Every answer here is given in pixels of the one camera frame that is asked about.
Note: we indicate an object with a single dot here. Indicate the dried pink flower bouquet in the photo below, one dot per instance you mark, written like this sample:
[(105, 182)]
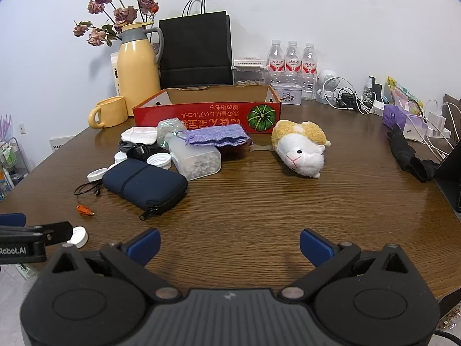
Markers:
[(126, 13)]

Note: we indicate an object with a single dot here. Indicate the white charger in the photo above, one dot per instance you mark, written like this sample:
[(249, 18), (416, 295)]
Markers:
[(378, 108)]

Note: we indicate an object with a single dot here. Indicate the small white desk fan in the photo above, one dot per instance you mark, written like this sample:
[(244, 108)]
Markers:
[(326, 79)]

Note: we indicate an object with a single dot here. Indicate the clear plastic food container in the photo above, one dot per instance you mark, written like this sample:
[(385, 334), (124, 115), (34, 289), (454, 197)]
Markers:
[(248, 75)]

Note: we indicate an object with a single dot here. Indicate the small wall socket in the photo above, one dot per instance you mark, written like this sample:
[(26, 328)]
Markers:
[(22, 128)]

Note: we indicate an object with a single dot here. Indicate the colourful snack packet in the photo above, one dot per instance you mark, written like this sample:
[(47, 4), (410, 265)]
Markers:
[(403, 92)]

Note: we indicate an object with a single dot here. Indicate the water bottle with red label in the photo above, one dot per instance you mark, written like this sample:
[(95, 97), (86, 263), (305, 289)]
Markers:
[(292, 64), (309, 65), (275, 63)]

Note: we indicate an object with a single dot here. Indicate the white wall plate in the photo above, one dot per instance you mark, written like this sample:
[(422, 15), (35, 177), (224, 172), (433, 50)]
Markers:
[(61, 144)]

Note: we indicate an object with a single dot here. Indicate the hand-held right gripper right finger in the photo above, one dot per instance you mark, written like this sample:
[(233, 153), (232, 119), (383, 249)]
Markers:
[(315, 244)]

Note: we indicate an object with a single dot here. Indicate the flat white cap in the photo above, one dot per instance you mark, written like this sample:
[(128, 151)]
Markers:
[(78, 237)]

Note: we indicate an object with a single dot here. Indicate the yellow white plush hamster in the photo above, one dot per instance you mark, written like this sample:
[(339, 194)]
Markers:
[(302, 147)]

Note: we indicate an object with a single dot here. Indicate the black power adapter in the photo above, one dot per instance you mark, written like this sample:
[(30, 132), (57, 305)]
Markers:
[(347, 100)]

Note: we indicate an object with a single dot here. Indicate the purple plastic bag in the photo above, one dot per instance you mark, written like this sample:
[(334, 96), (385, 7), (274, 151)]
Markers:
[(399, 119)]

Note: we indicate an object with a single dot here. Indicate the black device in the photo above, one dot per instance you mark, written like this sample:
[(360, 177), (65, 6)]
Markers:
[(374, 86)]

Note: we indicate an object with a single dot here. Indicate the clear plastic jar with beads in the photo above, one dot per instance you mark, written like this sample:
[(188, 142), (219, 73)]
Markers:
[(196, 162)]

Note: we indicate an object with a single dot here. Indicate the yellow thermos jug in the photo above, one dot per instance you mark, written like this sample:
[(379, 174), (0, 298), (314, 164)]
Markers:
[(137, 72)]

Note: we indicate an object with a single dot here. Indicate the glitter plastic bag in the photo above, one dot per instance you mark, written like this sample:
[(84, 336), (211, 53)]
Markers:
[(169, 126)]

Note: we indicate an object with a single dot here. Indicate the small orange clip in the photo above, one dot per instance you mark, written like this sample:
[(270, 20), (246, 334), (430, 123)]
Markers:
[(84, 211)]

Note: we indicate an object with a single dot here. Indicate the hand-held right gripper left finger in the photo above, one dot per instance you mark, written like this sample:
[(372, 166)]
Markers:
[(147, 242)]

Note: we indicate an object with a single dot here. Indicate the dark brown board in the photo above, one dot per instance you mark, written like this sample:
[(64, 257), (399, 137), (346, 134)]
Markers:
[(453, 115)]

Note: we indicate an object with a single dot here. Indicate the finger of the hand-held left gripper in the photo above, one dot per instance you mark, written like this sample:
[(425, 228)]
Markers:
[(32, 238), (12, 220)]

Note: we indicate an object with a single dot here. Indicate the white power adapter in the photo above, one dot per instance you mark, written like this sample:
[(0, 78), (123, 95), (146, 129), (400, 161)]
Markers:
[(437, 119)]

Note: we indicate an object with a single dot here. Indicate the white cloth pad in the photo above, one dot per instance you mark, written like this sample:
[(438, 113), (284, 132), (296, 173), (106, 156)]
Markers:
[(138, 135)]

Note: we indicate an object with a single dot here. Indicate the black paper bag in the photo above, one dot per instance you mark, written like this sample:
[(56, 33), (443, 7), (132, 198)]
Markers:
[(196, 50)]

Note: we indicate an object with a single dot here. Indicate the white ridged lid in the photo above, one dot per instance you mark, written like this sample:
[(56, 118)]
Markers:
[(158, 160)]

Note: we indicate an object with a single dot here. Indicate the red cardboard box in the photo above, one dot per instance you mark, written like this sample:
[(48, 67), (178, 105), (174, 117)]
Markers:
[(216, 113)]

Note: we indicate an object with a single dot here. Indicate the yellow mug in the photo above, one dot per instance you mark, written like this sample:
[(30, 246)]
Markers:
[(113, 112)]

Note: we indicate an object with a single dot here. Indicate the printed tin box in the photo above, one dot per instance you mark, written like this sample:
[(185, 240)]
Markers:
[(288, 95)]

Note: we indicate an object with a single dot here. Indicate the black folded cloth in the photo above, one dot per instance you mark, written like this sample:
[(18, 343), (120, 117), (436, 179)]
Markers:
[(405, 151)]

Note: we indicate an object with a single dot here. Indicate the navy zip pouch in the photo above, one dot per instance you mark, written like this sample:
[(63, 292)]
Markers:
[(144, 183)]

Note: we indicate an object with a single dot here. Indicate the purple cloth pouch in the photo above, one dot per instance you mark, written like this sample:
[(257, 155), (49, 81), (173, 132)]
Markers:
[(219, 135)]

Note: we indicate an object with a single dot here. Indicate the black laptop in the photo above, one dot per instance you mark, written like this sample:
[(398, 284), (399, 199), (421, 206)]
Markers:
[(450, 180)]

